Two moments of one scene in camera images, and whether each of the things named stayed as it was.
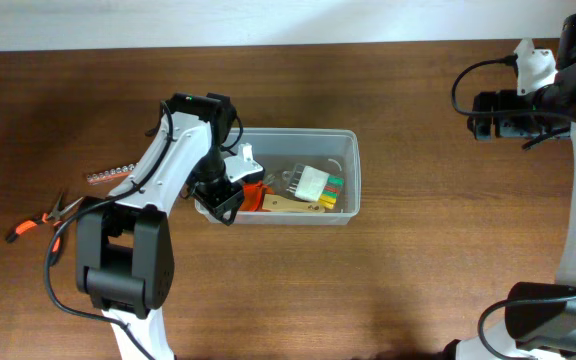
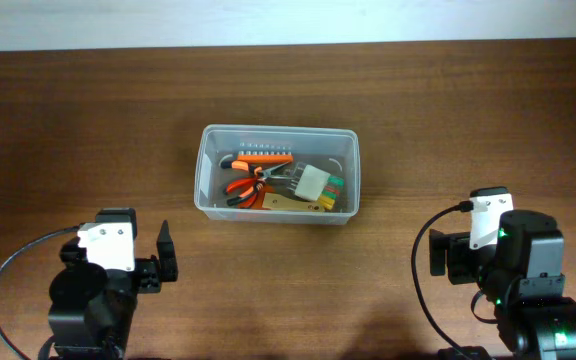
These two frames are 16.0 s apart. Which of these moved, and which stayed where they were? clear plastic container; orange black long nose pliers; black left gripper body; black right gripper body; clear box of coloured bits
Moved: black right gripper body; black left gripper body; orange black long nose pliers
Stayed: clear plastic container; clear box of coloured bits
